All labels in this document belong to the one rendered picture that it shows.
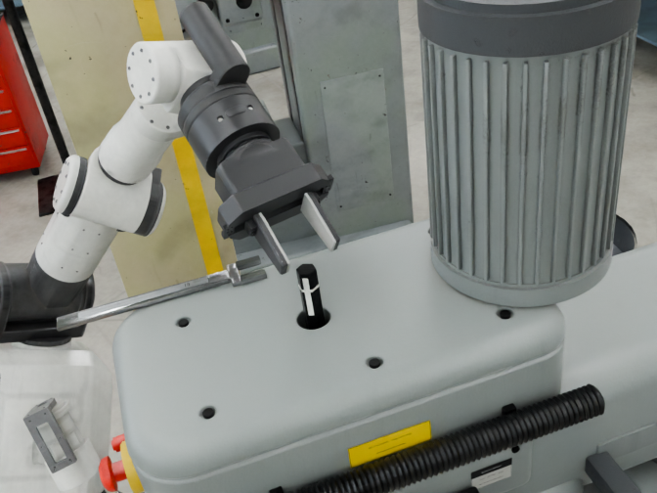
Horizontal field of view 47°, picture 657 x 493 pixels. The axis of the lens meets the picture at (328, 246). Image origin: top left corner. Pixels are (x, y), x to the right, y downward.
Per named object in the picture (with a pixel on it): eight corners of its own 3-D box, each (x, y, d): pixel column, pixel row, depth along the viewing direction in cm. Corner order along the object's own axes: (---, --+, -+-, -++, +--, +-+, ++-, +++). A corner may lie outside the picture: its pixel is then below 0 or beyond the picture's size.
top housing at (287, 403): (169, 576, 77) (125, 477, 68) (138, 401, 98) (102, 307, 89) (575, 425, 86) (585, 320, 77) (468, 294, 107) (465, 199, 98)
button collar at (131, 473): (138, 505, 85) (122, 470, 82) (131, 465, 90) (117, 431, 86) (155, 499, 85) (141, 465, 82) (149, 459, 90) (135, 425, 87)
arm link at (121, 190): (200, 110, 96) (144, 180, 110) (122, 80, 91) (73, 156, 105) (194, 181, 91) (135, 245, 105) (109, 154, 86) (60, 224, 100)
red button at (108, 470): (108, 502, 85) (97, 479, 82) (105, 474, 88) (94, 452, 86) (137, 492, 85) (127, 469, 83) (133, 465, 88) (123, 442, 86)
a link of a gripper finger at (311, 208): (334, 240, 75) (303, 192, 77) (329, 255, 78) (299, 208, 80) (348, 234, 75) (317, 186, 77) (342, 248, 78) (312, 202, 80)
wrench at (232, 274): (58, 337, 85) (56, 332, 85) (58, 316, 89) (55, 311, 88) (267, 278, 90) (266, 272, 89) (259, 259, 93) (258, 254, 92)
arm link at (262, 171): (325, 211, 84) (272, 132, 88) (339, 161, 76) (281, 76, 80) (223, 257, 79) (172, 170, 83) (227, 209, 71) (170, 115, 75)
